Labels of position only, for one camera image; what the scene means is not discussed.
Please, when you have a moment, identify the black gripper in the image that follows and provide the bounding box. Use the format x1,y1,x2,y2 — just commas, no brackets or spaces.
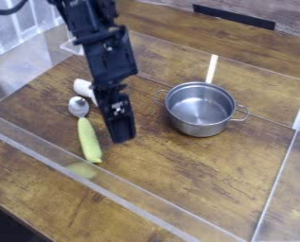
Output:
72,26,137,144

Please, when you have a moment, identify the green handled metal spoon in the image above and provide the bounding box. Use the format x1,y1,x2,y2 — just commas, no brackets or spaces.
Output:
68,96,103,164

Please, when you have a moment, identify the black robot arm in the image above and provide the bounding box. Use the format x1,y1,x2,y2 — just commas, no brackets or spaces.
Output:
47,0,137,144

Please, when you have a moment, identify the toy mushroom brown cap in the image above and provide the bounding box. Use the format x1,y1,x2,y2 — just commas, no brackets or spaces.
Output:
73,78,97,104

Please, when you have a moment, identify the clear acrylic triangle stand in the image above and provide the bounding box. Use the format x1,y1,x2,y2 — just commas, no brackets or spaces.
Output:
59,32,83,56

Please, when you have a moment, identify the small steel pot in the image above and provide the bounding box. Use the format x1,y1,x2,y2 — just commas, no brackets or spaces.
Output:
152,81,250,138

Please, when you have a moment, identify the clear acrylic front barrier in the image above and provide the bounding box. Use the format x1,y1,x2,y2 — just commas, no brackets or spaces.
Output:
0,118,245,242

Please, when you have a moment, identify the black strip on table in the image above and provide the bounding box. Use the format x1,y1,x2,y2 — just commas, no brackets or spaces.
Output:
192,4,275,30

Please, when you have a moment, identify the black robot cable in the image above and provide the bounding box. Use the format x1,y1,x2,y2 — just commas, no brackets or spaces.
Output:
0,0,30,16

